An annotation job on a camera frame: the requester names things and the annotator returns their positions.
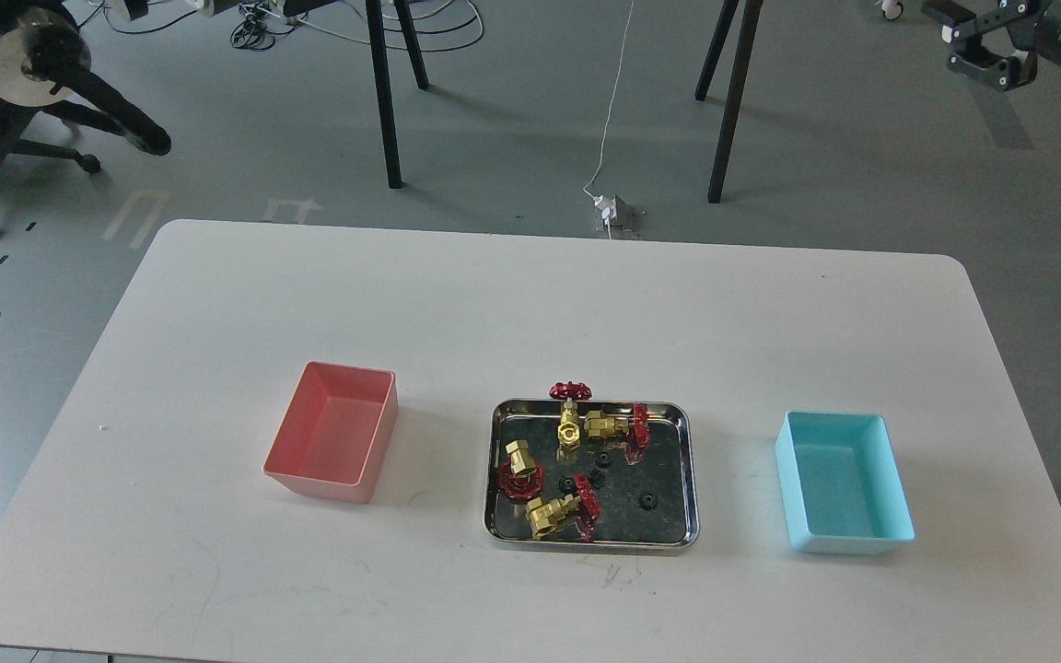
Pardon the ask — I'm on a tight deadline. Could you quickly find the brass valve red handle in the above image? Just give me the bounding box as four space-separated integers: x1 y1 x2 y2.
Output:
584 402 653 449
547 381 592 456
525 474 602 541
498 439 544 504

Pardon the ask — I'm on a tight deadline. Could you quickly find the white floor power socket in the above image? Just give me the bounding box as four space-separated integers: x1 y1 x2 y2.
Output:
592 194 641 239

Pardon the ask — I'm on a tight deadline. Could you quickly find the brass valve front red handle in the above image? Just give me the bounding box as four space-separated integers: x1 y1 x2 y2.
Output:
525 474 602 541

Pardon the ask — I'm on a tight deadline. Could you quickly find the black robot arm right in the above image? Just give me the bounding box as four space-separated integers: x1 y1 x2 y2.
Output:
922 1 1061 91

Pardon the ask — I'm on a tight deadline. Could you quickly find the bundle of floor cables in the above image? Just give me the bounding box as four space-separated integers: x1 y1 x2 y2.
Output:
79 0 485 52

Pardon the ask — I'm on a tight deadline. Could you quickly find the black table leg right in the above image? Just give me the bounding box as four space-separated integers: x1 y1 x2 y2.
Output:
694 1 764 204

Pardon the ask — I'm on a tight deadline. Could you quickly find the blue plastic box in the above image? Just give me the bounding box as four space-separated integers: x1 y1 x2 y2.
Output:
775 411 916 555

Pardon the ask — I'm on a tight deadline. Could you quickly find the shiny metal tray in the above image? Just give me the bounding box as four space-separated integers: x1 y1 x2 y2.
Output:
484 399 699 554

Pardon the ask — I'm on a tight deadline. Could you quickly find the pink plastic box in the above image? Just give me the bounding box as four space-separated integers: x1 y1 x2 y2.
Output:
262 362 399 505

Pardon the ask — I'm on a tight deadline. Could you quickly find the black table leg left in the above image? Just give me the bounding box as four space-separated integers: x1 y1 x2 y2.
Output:
365 1 429 190

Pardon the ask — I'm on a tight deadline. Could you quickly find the white cable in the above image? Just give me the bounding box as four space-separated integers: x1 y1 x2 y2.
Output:
582 0 636 199

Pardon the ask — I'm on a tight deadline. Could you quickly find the black table leg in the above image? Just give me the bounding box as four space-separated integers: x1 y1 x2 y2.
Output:
365 1 429 190
694 1 764 204

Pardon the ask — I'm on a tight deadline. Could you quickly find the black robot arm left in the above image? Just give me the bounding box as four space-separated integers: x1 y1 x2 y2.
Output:
0 1 171 173

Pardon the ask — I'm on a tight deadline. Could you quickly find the brass valve upright red handle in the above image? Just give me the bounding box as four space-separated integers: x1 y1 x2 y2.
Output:
547 381 592 456

